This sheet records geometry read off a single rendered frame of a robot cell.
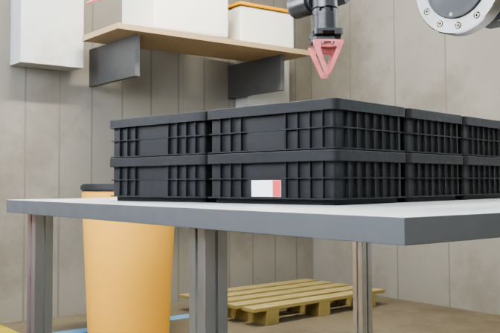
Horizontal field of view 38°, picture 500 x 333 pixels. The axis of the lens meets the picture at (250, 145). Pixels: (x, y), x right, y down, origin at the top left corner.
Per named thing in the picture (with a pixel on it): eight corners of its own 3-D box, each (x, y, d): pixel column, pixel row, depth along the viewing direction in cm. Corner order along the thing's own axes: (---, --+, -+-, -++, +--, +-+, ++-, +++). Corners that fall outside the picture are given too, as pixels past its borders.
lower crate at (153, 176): (281, 200, 202) (281, 157, 202) (204, 203, 179) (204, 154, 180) (184, 198, 228) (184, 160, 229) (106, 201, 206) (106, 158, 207)
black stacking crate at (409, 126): (464, 159, 197) (463, 117, 198) (408, 157, 175) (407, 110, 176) (344, 163, 224) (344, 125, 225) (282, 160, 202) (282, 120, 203)
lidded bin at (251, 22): (260, 58, 477) (260, 21, 478) (297, 50, 448) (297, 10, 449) (205, 50, 450) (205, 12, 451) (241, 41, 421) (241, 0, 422)
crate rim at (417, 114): (464, 124, 198) (464, 115, 198) (408, 117, 176) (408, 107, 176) (344, 131, 225) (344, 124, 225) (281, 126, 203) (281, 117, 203)
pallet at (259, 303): (309, 292, 495) (309, 278, 495) (390, 305, 438) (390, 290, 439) (175, 309, 429) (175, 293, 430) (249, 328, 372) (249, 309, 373)
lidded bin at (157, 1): (192, 50, 448) (192, 4, 449) (234, 39, 413) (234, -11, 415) (115, 40, 416) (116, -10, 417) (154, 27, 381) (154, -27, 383)
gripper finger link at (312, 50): (312, 74, 162) (311, 33, 163) (308, 79, 169) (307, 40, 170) (342, 74, 163) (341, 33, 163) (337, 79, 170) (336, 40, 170)
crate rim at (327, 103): (408, 117, 176) (407, 107, 176) (335, 108, 154) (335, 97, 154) (281, 126, 203) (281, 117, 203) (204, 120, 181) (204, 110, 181)
